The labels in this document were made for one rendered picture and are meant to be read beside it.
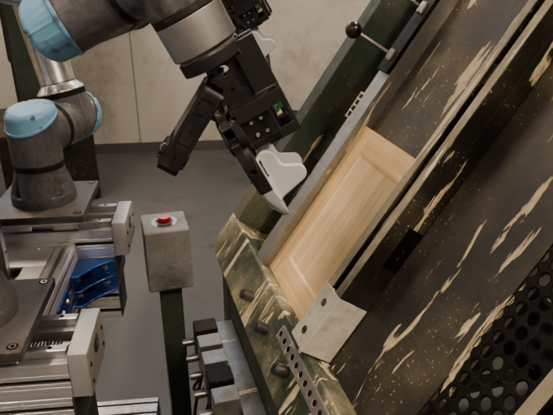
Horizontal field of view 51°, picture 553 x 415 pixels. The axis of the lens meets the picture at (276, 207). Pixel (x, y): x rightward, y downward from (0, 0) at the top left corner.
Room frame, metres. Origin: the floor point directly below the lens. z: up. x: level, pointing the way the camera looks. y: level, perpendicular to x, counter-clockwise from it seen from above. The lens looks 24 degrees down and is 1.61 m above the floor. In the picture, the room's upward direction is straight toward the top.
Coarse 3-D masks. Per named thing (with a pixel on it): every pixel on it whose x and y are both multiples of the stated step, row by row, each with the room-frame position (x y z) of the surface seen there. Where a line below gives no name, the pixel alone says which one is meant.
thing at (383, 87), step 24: (456, 0) 1.35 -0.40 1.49; (432, 24) 1.33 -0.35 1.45; (408, 48) 1.32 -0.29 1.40; (384, 72) 1.33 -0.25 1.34; (408, 72) 1.32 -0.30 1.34; (384, 96) 1.31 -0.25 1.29; (360, 120) 1.29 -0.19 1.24; (336, 144) 1.30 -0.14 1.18; (312, 192) 1.26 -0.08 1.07; (288, 216) 1.27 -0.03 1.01
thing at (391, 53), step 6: (348, 24) 1.36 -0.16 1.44; (354, 24) 1.35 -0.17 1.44; (348, 30) 1.35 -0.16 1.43; (354, 30) 1.35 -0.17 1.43; (360, 30) 1.35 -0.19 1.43; (348, 36) 1.36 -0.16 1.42; (354, 36) 1.35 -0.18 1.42; (360, 36) 1.35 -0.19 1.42; (366, 36) 1.35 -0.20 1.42; (372, 42) 1.35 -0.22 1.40; (378, 48) 1.34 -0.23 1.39; (384, 48) 1.34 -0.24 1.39; (390, 54) 1.33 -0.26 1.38
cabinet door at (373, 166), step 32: (352, 160) 1.24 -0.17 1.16; (384, 160) 1.14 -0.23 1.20; (320, 192) 1.26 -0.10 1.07; (352, 192) 1.16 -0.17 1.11; (384, 192) 1.07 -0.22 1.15; (320, 224) 1.18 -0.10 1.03; (352, 224) 1.08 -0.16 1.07; (288, 256) 1.19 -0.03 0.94; (320, 256) 1.10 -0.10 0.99; (288, 288) 1.11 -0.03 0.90; (320, 288) 1.02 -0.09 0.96
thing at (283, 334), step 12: (276, 336) 0.97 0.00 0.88; (288, 336) 0.94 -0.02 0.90; (288, 348) 0.91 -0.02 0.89; (288, 360) 0.89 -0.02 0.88; (300, 360) 0.87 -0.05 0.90; (300, 372) 0.84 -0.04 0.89; (300, 384) 0.82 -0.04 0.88; (312, 384) 0.80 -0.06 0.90; (312, 396) 0.78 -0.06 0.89; (312, 408) 0.76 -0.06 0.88; (324, 408) 0.74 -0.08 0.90
